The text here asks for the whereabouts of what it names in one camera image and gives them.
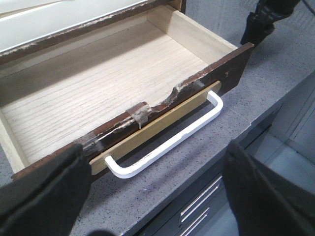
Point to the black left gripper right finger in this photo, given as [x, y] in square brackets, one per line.
[263, 202]

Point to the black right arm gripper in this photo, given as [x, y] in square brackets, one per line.
[260, 23]

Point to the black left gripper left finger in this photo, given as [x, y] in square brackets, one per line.
[48, 200]

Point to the dark wooden drawer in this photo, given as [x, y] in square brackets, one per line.
[109, 83]

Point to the grey cabinet with metal handles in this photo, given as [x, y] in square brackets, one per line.
[270, 106]

